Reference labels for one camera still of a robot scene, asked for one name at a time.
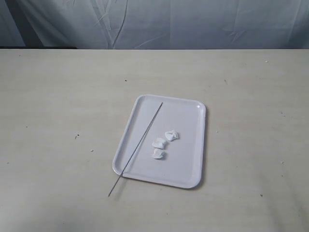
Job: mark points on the thin metal skewer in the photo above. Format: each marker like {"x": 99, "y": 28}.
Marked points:
{"x": 136, "y": 148}

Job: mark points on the white plastic tray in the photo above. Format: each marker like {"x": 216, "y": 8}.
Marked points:
{"x": 183, "y": 163}

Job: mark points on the grey wrinkled backdrop cloth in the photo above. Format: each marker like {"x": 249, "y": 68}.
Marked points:
{"x": 155, "y": 24}

